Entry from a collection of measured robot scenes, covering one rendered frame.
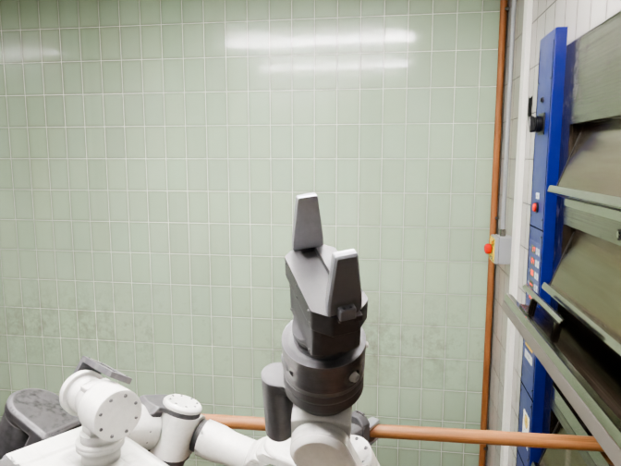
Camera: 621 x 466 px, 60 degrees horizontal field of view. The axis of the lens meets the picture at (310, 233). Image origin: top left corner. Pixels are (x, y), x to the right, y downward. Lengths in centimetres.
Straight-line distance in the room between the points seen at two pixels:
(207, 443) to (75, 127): 199
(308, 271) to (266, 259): 199
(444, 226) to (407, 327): 49
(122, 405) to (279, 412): 23
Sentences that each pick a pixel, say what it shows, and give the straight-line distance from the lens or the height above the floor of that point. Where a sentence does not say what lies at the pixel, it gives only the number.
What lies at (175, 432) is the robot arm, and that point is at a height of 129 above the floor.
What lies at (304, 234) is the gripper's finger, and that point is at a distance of 55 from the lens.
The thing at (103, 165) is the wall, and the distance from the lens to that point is 277.
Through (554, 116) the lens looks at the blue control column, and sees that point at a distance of 164.
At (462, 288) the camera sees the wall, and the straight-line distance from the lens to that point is 249.
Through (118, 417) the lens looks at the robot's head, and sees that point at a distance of 77.
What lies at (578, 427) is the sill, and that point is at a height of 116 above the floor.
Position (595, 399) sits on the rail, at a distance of 97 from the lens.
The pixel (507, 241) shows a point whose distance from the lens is 212.
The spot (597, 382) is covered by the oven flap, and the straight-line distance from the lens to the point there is 112.
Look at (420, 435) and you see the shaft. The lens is 130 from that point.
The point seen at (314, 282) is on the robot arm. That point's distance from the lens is 51.
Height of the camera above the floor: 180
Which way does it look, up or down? 8 degrees down
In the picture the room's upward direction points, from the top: straight up
